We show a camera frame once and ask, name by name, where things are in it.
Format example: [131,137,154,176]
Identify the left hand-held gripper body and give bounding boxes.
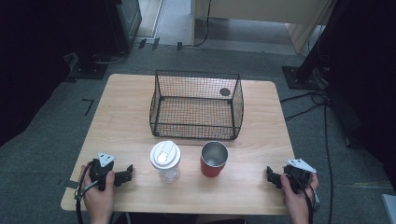
[89,151,117,191]

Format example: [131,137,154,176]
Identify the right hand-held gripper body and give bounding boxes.
[281,158,318,194]

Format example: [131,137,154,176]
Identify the clear bottle with white lid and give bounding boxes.
[149,140,182,185]

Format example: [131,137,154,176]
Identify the red steel cup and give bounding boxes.
[200,140,230,179]

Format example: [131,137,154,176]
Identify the black wire mesh basket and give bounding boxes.
[148,69,245,141]

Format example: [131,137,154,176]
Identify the person's right hand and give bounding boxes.
[279,172,320,217]

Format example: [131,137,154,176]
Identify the person's left hand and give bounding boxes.
[79,164,116,218]

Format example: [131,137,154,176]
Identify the angled black floor tape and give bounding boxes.
[81,98,95,117]

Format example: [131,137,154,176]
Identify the white flat object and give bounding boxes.
[380,193,396,224]

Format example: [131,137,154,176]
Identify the black cabinet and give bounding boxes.
[104,0,143,54]

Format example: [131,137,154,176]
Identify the beige wooden cabinet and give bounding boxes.
[191,0,338,54]

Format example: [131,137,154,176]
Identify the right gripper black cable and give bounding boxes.
[288,172,321,224]

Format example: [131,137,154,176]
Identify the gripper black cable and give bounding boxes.
[74,161,101,224]
[288,172,321,224]

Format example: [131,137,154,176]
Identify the long black floor cable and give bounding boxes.
[322,102,334,224]

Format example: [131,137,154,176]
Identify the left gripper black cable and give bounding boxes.
[74,161,101,224]

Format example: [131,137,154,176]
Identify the looped black floor cables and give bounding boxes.
[279,89,330,123]

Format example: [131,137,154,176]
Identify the black stand base plate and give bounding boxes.
[281,64,330,91]
[67,53,109,81]

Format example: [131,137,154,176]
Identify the hanging black cable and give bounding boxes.
[193,0,213,49]

